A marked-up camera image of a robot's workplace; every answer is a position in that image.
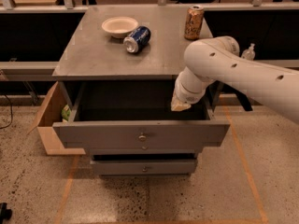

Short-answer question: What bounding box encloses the grey drawer cabinet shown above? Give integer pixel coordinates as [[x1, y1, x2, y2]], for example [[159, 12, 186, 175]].
[[56, 7, 222, 162]]

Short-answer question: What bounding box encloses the gold drink can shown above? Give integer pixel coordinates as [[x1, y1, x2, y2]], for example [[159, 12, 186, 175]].
[[184, 5, 204, 40]]

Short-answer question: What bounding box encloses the grey metal railing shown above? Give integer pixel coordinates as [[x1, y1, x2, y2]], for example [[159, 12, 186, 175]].
[[1, 0, 299, 81]]

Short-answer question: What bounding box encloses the grey top drawer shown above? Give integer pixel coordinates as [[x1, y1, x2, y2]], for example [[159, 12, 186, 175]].
[[53, 80, 229, 151]]

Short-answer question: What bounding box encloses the black cable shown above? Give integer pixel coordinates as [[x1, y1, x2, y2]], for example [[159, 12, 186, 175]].
[[0, 93, 14, 130]]

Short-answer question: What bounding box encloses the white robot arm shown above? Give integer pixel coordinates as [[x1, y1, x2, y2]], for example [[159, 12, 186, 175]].
[[171, 36, 299, 123]]

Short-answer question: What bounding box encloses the cardboard box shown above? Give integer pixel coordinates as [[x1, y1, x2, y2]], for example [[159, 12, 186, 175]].
[[29, 83, 85, 155]]

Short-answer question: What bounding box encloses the grey bottom drawer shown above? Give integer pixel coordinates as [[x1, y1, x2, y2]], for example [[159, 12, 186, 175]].
[[90, 160, 197, 175]]

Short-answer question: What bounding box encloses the clear sanitizer bottle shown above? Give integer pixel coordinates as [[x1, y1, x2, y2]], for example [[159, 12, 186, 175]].
[[241, 43, 255, 61]]

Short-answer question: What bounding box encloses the green item in box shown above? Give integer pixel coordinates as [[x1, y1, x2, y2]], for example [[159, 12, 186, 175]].
[[61, 105, 71, 122]]

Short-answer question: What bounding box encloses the grey drawer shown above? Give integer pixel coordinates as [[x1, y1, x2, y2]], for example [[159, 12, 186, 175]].
[[53, 80, 229, 151], [90, 160, 197, 175], [90, 147, 201, 155]]

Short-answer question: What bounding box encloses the grey middle drawer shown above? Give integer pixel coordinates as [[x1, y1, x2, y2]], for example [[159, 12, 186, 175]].
[[90, 147, 201, 155]]

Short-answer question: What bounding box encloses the black object on floor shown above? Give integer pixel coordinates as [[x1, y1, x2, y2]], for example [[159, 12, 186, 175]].
[[0, 203, 12, 224]]

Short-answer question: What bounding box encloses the white bowl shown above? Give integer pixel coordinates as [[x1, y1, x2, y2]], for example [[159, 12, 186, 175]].
[[102, 17, 138, 38]]

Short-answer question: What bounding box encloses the blue soda can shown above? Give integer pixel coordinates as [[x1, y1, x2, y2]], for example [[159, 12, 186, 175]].
[[123, 26, 151, 53]]

